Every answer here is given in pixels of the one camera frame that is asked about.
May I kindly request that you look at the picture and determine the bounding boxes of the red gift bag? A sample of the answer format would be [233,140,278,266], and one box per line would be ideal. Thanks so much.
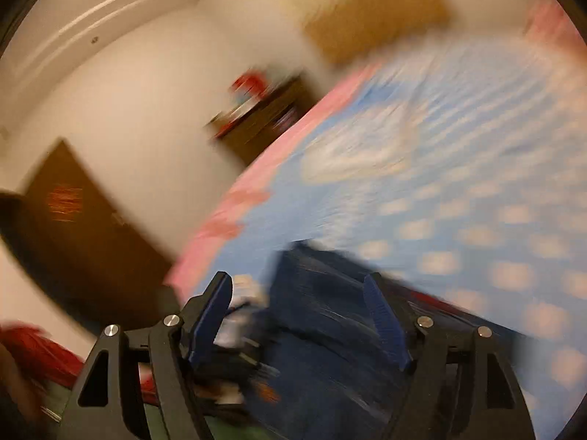
[231,70,270,96]

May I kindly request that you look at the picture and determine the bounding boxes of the polka dot printed bedsheet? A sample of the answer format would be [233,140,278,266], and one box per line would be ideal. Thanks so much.
[165,0,587,440]

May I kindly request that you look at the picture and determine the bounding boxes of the beige floral window curtain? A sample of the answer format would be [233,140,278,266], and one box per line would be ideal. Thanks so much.
[270,0,452,66]

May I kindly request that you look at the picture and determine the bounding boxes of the red cloth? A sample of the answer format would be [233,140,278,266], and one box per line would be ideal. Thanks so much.
[0,324,85,392]

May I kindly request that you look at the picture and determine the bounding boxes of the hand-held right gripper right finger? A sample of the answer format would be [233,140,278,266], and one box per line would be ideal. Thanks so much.
[362,272,535,440]

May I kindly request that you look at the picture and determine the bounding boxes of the brown wooden door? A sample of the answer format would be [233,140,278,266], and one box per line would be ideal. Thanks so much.
[0,139,185,333]

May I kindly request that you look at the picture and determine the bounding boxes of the brown wooden desk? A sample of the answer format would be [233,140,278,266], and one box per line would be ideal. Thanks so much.
[205,73,318,166]

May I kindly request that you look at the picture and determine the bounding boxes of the dark blue jeans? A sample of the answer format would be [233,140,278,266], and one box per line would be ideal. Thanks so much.
[248,241,528,440]

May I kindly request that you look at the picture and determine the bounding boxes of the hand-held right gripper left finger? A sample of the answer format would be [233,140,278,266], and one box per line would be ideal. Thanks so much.
[57,271,234,440]

